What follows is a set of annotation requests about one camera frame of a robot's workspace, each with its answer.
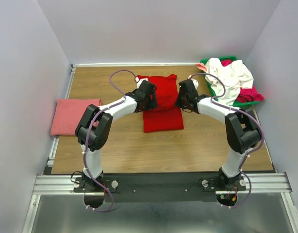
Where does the red t-shirt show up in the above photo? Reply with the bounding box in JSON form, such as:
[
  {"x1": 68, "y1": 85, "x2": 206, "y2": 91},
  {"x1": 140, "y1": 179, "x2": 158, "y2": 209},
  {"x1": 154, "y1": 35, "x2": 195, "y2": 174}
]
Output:
[{"x1": 136, "y1": 74, "x2": 184, "y2": 133}]

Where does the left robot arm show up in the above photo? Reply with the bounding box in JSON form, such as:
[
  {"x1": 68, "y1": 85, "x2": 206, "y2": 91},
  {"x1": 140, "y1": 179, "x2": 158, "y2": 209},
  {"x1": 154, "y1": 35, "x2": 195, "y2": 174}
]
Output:
[{"x1": 75, "y1": 79, "x2": 157, "y2": 192}]

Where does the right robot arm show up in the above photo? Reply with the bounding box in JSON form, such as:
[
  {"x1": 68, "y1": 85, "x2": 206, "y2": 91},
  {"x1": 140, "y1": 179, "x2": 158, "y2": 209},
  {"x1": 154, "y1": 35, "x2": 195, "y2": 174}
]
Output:
[{"x1": 176, "y1": 79, "x2": 263, "y2": 190}]

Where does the light pink cloth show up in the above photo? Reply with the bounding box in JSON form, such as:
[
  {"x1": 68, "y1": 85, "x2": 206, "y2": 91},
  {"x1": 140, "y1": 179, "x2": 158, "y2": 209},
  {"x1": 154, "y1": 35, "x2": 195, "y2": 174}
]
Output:
[{"x1": 195, "y1": 63, "x2": 207, "y2": 72}]

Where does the white t-shirt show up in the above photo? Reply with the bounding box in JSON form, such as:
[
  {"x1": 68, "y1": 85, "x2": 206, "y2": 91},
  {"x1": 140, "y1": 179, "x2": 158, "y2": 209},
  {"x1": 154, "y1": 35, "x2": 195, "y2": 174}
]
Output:
[{"x1": 205, "y1": 58, "x2": 254, "y2": 105}]

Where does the green plastic bin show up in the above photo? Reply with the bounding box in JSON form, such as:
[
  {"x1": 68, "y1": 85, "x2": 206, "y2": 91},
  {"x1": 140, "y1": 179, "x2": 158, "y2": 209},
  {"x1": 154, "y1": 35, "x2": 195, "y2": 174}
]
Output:
[{"x1": 200, "y1": 56, "x2": 261, "y2": 107}]

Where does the magenta t-shirt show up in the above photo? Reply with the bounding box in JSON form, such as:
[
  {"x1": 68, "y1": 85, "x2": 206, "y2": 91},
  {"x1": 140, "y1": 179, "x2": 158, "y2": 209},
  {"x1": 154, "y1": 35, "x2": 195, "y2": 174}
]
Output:
[{"x1": 219, "y1": 59, "x2": 264, "y2": 105}]

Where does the folded pink t-shirt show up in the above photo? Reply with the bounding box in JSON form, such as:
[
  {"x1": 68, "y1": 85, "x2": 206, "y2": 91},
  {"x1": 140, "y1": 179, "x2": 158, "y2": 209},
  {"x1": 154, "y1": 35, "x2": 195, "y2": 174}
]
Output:
[{"x1": 50, "y1": 99, "x2": 102, "y2": 136}]

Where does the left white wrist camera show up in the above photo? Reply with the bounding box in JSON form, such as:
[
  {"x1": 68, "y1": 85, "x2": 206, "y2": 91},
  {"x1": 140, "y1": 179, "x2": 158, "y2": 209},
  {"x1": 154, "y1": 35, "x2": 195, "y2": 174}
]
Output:
[{"x1": 135, "y1": 77, "x2": 148, "y2": 88}]

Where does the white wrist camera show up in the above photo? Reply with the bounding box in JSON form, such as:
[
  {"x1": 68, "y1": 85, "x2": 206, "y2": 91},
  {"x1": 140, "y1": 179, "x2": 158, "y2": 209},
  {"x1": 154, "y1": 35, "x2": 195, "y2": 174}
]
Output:
[
  {"x1": 189, "y1": 78, "x2": 199, "y2": 90},
  {"x1": 135, "y1": 77, "x2": 148, "y2": 88}
]

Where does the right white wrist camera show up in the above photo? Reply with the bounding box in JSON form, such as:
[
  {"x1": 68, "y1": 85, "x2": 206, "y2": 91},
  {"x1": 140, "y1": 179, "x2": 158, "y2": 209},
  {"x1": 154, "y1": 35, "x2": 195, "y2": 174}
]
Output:
[{"x1": 189, "y1": 78, "x2": 199, "y2": 90}]

